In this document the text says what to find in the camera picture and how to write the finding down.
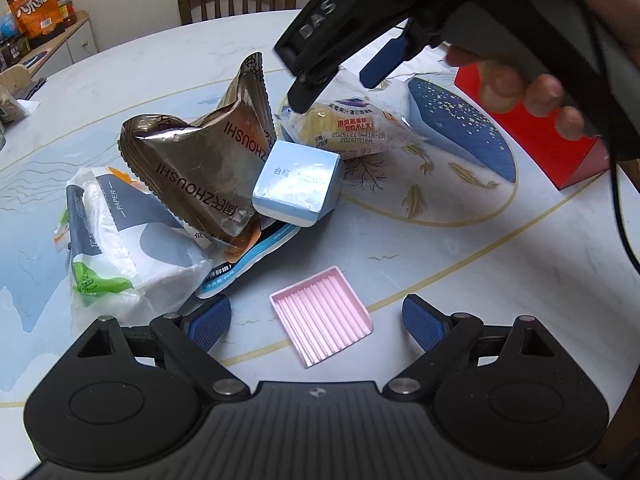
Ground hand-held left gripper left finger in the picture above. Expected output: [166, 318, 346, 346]
[77, 295, 249, 403]

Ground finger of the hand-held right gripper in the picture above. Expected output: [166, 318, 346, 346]
[287, 17, 411, 113]
[359, 35, 411, 88]

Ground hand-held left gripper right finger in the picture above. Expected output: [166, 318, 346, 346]
[384, 294, 555, 403]

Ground yellow bread packet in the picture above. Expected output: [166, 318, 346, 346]
[277, 95, 426, 161]

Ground blue and white packet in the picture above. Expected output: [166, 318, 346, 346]
[195, 222, 301, 301]

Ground light blue small box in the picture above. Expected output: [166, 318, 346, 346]
[251, 140, 346, 228]

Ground pink ribbed tray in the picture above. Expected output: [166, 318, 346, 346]
[269, 266, 374, 368]

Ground white tissue pack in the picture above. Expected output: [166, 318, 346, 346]
[52, 166, 213, 341]

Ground brown foil snack bag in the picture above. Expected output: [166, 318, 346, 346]
[119, 53, 276, 256]

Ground red cardboard box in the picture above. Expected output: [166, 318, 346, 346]
[452, 62, 611, 191]

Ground white patterned desktop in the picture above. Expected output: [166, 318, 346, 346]
[0, 7, 640, 461]

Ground person's right hand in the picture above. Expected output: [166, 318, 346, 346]
[444, 0, 640, 138]

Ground white paper napkin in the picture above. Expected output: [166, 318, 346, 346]
[345, 22, 461, 86]

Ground white side cabinet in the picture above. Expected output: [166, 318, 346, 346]
[0, 10, 98, 81]

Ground orange snack bag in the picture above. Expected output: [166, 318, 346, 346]
[6, 0, 66, 41]

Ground white green-printed plastic bag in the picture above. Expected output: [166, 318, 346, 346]
[0, 85, 41, 126]

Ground dark glass jars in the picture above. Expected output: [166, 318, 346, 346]
[0, 35, 31, 66]

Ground black cable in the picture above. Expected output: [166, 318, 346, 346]
[555, 0, 640, 273]

